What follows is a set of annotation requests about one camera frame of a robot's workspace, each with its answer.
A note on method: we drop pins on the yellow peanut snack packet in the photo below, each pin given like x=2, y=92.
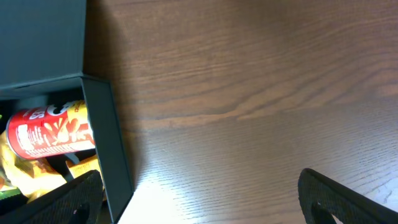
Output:
x=33, y=178

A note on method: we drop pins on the red snack can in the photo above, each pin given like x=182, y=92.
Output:
x=50, y=130

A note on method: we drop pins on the green orange snack bar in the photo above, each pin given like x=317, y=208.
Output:
x=7, y=192

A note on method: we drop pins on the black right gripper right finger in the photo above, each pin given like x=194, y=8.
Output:
x=324, y=200

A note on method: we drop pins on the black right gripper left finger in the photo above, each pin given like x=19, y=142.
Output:
x=78, y=201

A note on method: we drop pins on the black box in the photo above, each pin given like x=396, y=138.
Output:
x=53, y=52

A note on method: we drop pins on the small yellow snack packet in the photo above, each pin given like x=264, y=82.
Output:
x=82, y=167

